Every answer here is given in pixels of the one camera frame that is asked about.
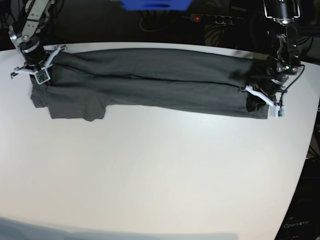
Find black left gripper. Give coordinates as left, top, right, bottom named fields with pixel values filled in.
left=259, top=76, right=289, bottom=97

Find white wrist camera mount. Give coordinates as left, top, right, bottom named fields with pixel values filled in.
left=240, top=84, right=287, bottom=118
left=10, top=45, right=67, bottom=85

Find black OpenArm base box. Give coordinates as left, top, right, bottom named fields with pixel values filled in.
left=275, top=157, right=320, bottom=240

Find blue plastic box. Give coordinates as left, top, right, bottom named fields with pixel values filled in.
left=121, top=0, right=192, bottom=11

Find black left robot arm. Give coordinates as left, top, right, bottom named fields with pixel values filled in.
left=259, top=0, right=301, bottom=96

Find black power strip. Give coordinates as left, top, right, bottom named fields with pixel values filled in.
left=187, top=14, right=245, bottom=26

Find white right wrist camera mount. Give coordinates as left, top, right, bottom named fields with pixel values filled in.
left=10, top=45, right=67, bottom=85

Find grey T-shirt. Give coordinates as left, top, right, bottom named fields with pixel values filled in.
left=30, top=48, right=269, bottom=121

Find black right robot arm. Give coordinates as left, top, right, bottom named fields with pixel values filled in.
left=9, top=0, right=269, bottom=121

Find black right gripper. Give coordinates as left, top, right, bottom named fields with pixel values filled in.
left=20, top=43, right=49, bottom=67

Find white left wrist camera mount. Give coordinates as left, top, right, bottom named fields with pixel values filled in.
left=240, top=84, right=287, bottom=118

